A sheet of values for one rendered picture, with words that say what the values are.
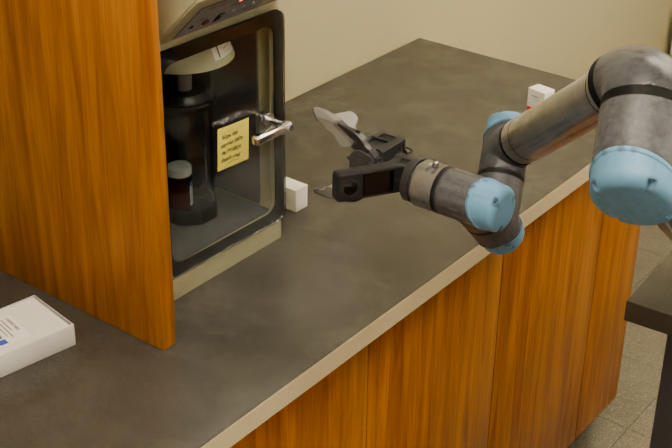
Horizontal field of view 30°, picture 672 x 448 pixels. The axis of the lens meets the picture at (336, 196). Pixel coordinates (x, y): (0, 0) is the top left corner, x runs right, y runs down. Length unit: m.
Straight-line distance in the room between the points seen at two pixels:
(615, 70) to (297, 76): 1.39
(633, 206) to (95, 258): 0.87
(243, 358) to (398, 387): 0.41
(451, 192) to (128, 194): 0.49
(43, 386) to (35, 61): 0.49
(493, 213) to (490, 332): 0.74
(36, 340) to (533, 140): 0.82
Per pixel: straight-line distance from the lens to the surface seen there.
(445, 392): 2.48
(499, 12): 3.71
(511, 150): 1.96
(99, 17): 1.84
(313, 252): 2.27
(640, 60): 1.68
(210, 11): 1.89
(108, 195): 1.96
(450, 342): 2.42
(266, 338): 2.04
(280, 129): 2.11
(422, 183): 1.91
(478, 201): 1.86
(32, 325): 2.04
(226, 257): 2.21
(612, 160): 1.62
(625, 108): 1.64
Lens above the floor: 2.08
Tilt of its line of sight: 27 degrees down
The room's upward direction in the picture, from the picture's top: 1 degrees clockwise
